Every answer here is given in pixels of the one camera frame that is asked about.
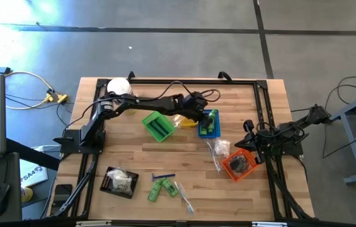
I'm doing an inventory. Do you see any black plastic basket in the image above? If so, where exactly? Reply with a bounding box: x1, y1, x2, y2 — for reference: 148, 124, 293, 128
99, 166, 140, 200

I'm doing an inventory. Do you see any white cable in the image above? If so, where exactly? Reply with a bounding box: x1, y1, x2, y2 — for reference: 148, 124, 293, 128
0, 50, 55, 110

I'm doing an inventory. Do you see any white printed booklet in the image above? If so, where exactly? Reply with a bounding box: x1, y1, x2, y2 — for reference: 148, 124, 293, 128
19, 163, 49, 189

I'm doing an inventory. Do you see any grey metal table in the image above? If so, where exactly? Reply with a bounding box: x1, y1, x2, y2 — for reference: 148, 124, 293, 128
324, 88, 356, 186

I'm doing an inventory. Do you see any small yellow white container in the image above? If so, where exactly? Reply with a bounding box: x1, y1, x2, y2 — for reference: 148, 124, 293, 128
21, 186, 34, 203

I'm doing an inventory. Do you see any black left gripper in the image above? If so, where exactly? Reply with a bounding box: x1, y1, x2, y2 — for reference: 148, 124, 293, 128
193, 105, 217, 131

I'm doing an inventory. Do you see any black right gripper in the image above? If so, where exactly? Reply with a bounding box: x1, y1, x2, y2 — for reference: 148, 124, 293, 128
234, 119, 278, 165

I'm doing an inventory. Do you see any yellow cable connector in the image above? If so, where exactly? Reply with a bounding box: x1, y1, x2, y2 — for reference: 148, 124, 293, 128
44, 89, 69, 104

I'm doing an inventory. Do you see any orange plastic basket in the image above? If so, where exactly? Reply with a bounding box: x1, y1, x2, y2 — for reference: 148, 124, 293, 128
221, 148, 260, 183

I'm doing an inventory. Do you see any yellow Lysol wipes canister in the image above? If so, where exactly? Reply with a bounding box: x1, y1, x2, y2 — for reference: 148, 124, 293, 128
106, 77, 139, 116

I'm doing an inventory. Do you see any white cotton bag black print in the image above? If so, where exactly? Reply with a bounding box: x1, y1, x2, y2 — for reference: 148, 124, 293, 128
113, 175, 134, 195

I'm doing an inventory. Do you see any green plastic basket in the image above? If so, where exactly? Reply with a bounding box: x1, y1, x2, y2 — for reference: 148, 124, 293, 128
142, 110, 177, 143

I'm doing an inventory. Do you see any yellow plastic basket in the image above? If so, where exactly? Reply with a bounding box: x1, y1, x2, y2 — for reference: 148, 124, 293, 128
175, 107, 199, 128

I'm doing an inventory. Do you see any clear bag white cotton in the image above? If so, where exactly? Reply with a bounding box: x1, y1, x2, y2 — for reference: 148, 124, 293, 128
214, 139, 232, 158
106, 168, 128, 183

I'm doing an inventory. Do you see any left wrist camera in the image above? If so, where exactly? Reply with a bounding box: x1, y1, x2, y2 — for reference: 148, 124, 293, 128
182, 91, 209, 107

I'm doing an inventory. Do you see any blue plastic basket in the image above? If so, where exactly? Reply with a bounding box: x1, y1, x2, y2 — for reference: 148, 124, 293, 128
197, 108, 222, 139

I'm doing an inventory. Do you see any bagged toothbrush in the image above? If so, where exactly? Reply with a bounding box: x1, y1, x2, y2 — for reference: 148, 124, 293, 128
173, 180, 195, 215
172, 113, 187, 128
205, 141, 222, 173

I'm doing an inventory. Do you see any black aluminium table frame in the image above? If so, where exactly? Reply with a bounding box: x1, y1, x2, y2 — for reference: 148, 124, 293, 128
50, 78, 316, 221

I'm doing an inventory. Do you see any silver metal bracket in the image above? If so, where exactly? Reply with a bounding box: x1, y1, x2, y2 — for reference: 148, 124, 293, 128
76, 220, 112, 227
251, 221, 288, 227

